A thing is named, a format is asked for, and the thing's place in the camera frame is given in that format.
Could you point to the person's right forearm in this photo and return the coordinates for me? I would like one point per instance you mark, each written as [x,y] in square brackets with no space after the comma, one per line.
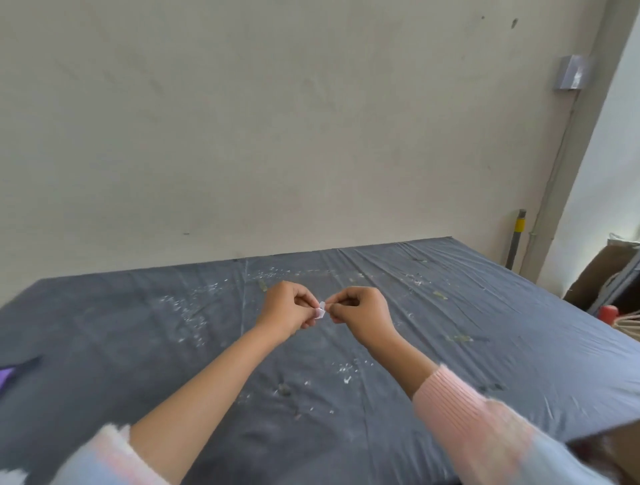
[475,419]

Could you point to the purple cloth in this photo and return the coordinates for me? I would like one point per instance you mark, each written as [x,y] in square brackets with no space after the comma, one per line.
[4,377]

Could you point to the dark grey covered table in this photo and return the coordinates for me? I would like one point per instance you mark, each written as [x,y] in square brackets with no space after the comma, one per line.
[150,325]

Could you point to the grey pole yellow band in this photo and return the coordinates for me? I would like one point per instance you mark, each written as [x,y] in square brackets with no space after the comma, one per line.
[516,240]

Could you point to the red capped item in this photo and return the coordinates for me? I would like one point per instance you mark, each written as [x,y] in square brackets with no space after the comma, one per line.
[607,315]

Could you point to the grey metal rail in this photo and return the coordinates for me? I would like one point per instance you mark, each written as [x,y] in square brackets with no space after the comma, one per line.
[617,285]

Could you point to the grey wall pipe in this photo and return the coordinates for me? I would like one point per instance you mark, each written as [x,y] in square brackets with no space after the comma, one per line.
[537,250]

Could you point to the grey plastic pipe end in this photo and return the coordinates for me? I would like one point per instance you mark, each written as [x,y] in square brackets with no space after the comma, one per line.
[572,72]

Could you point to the person's right hand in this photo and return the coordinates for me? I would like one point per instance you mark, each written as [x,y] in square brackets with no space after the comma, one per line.
[370,315]

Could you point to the person's left hand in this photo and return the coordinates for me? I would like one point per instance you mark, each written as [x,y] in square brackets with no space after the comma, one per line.
[280,312]

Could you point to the small paper scrap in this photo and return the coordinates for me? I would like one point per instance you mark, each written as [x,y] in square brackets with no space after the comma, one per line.
[320,312]

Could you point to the person's left forearm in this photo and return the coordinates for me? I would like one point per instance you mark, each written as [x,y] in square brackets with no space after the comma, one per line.
[200,399]

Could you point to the brown cardboard box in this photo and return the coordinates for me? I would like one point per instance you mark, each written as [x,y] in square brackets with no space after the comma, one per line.
[625,444]
[595,275]

